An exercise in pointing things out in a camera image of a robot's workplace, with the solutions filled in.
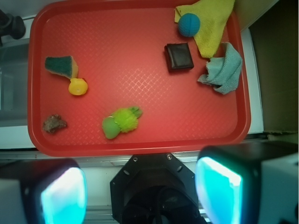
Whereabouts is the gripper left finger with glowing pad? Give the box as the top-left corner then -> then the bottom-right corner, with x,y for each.
0,159 -> 87,224

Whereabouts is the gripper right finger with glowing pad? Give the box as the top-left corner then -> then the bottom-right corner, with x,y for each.
195,141 -> 299,224

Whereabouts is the green and yellow sponge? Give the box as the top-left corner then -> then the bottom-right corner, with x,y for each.
45,56 -> 78,79

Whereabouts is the brown rock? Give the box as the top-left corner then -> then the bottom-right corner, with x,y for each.
43,114 -> 67,134

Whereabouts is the green spiky plush toy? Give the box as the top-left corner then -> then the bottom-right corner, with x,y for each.
102,106 -> 143,140

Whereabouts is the yellow rubber duck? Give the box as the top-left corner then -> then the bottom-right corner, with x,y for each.
68,78 -> 88,96

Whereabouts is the light blue cloth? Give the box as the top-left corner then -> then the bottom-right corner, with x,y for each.
198,42 -> 243,95

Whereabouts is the red plastic tray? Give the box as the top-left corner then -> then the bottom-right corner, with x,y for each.
28,0 -> 251,157

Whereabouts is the dark brown square block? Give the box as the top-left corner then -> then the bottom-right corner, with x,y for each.
164,42 -> 194,72

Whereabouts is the black knob fixture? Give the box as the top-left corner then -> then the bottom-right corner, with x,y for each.
0,10 -> 26,47

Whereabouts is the blue ball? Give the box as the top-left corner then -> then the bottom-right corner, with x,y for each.
178,13 -> 200,37

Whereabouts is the yellow microfiber cloth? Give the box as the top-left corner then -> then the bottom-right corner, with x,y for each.
174,0 -> 235,58

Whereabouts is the black octagonal mount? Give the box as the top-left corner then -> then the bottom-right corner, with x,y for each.
110,154 -> 206,224

